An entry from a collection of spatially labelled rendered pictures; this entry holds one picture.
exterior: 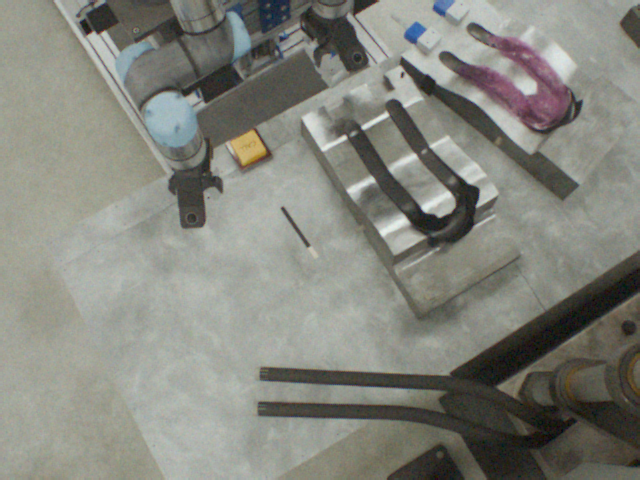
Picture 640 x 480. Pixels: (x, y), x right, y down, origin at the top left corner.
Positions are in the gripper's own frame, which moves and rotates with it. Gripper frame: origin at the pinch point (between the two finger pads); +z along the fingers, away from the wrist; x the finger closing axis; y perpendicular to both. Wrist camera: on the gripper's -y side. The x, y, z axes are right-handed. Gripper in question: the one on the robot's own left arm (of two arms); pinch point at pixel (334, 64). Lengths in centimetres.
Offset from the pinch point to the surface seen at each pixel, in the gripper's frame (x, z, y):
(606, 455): 6, 16, -101
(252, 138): 21.8, 11.3, 1.6
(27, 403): 120, 95, 7
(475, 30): -36.7, 10.1, -9.1
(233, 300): 47, 15, -24
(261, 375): 52, 12, -41
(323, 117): 7.7, 6.0, -6.1
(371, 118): -0.4, 6.0, -12.8
